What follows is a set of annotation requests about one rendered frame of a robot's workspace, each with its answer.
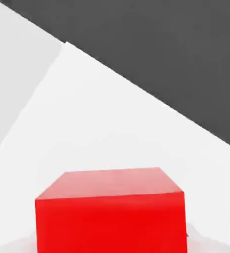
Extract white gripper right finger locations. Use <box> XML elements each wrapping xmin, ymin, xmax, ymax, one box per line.
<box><xmin>186</xmin><ymin>222</ymin><xmax>230</xmax><ymax>253</ymax></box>

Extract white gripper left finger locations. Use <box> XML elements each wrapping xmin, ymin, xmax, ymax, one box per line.
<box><xmin>0</xmin><ymin>230</ymin><xmax>38</xmax><ymax>253</ymax></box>

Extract small red cube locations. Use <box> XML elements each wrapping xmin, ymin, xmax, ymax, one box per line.
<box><xmin>35</xmin><ymin>167</ymin><xmax>188</xmax><ymax>253</ymax></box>

